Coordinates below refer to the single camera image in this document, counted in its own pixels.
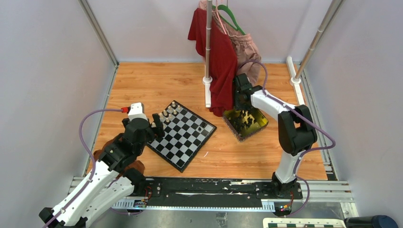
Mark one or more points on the white centre rack foot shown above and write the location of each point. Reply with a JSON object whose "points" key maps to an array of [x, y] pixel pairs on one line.
{"points": [[207, 93]]}

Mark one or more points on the green white chessboard box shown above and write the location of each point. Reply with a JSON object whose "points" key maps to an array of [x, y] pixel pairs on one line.
{"points": [[302, 223]]}

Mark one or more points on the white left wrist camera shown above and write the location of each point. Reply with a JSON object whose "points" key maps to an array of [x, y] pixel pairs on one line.
{"points": [[136, 111]]}

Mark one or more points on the cream chess pieces row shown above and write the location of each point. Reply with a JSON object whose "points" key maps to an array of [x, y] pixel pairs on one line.
{"points": [[172, 115]]}

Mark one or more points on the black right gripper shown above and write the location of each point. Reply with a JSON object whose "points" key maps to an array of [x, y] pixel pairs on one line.
{"points": [[238, 106]]}

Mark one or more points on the silver right rack pole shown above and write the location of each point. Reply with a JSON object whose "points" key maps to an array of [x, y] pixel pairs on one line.
{"points": [[330, 13]]}

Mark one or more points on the brown crumpled cloth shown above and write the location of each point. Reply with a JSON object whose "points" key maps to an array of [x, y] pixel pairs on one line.
{"points": [[138, 165]]}

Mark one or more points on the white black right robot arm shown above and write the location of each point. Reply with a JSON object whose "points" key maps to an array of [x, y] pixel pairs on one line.
{"points": [[296, 135]]}

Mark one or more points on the white right rack foot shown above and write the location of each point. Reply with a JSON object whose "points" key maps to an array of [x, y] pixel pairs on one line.
{"points": [[295, 82]]}

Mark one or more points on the yellow metal tin tray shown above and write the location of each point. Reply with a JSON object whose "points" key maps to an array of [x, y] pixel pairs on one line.
{"points": [[260, 125]]}

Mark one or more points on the dark blue cylinder object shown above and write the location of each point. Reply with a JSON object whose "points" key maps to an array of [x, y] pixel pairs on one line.
{"points": [[377, 221]]}

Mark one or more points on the black chess pieces in tin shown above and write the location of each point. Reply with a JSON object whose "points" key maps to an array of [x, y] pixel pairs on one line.
{"points": [[242, 120]]}

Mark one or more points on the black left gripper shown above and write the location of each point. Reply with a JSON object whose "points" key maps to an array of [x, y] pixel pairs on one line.
{"points": [[159, 124]]}

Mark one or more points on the pink hanging garment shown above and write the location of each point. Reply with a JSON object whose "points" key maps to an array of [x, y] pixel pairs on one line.
{"points": [[244, 47]]}

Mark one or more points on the dark red hanging shirt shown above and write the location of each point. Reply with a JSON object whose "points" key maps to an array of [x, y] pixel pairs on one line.
{"points": [[222, 64]]}

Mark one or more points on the white rack foot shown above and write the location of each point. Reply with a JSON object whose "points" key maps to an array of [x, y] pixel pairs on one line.
{"points": [[295, 82], [207, 93]]}

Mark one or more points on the black white chessboard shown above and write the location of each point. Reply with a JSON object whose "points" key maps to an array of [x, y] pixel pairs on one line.
{"points": [[179, 146]]}

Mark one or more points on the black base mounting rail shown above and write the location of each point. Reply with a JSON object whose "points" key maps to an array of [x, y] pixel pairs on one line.
{"points": [[210, 194]]}

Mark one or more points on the silver rack pole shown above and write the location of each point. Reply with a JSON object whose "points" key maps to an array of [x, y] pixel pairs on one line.
{"points": [[330, 13], [208, 33]]}

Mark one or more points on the silver centre rack pole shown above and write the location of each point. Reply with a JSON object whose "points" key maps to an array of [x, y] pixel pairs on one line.
{"points": [[208, 33]]}

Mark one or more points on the green clothes hanger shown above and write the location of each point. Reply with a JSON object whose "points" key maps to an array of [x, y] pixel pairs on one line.
{"points": [[216, 8]]}

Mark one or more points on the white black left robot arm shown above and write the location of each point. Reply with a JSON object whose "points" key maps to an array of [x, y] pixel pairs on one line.
{"points": [[110, 179]]}

